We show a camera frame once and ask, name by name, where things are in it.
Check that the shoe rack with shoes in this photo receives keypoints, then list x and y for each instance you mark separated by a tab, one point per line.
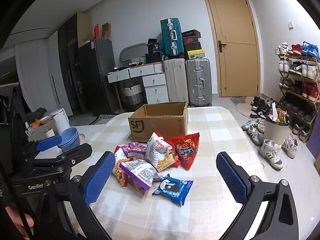
307	70

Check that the white bowl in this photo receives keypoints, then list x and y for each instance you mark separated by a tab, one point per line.
45	120

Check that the black storage box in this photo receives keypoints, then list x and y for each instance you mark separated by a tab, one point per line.
154	58

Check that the blue bowl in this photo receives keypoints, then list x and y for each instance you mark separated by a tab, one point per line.
73	147

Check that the beige round rug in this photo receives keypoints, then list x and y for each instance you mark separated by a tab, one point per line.
243	111

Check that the red black shoe box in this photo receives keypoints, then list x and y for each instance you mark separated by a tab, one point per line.
192	40

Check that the white cup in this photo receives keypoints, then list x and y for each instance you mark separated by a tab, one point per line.
49	133

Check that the blue cookie packet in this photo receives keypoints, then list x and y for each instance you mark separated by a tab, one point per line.
172	188

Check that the white trash bin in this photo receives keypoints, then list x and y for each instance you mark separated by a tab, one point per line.
275	135

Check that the purple white snack packet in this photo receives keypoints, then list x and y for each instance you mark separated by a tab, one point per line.
141	172

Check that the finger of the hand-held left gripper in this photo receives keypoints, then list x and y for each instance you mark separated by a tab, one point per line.
48	143
75	155

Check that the dark wardrobe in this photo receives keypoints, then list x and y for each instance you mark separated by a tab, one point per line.
68	62

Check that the wooden door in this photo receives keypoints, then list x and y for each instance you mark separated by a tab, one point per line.
235	62

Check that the silver suitcase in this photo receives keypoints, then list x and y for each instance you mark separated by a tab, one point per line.
198	82

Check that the woven basket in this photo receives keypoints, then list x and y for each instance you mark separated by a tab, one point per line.
132	93

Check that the black printed bag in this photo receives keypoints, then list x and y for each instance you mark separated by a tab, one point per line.
153	45

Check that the red cone snack bag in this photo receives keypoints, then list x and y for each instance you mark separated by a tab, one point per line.
186	152

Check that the striped floor mat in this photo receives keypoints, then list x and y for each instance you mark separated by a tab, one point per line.
102	119

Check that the cardboard box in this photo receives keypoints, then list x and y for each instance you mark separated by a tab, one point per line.
155	127

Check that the person's left hand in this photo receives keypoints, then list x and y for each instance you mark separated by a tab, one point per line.
15	218

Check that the black refrigerator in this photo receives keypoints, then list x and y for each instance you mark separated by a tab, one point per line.
100	80

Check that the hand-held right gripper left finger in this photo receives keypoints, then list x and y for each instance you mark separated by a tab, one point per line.
97	177

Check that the pile of colourful wrappers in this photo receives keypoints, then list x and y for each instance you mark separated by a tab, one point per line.
278	116

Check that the brown paper bag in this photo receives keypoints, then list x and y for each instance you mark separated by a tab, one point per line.
106	32

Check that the blue stacked bowls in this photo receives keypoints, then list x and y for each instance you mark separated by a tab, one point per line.
71	135

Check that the purple cartoon snack packet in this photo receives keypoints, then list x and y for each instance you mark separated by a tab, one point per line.
132	148

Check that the grey oval board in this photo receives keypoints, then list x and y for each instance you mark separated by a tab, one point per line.
132	51

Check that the white kettle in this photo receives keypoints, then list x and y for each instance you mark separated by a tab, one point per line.
61	122

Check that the white wardrobe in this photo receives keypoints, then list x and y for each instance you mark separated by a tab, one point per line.
58	80

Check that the dark clothes pile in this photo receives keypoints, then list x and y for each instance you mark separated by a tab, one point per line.
37	112

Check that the white curtain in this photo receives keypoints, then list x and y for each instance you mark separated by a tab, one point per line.
32	75

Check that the beige suitcase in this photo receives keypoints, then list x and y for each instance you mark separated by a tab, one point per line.
176	82

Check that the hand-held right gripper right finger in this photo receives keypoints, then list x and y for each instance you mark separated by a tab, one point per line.
232	177

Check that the white drawer desk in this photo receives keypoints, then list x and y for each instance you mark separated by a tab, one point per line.
155	85

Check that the white wall switch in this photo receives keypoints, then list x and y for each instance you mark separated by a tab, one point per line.
290	24

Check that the red paper bag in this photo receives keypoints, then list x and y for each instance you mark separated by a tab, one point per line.
97	32

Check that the orange striped snack packet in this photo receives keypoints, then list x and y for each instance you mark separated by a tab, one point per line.
120	172

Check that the white orange noodle snack packet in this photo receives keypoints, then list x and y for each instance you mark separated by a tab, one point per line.
157	152

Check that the yellow black shoe box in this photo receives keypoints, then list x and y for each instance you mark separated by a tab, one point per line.
196	54

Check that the tall cardboard carton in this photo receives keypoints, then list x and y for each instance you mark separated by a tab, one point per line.
84	30

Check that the wooden shoe rack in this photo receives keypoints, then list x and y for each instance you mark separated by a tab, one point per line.
300	76

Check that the teal suitcase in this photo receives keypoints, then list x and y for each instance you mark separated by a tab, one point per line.
172	37

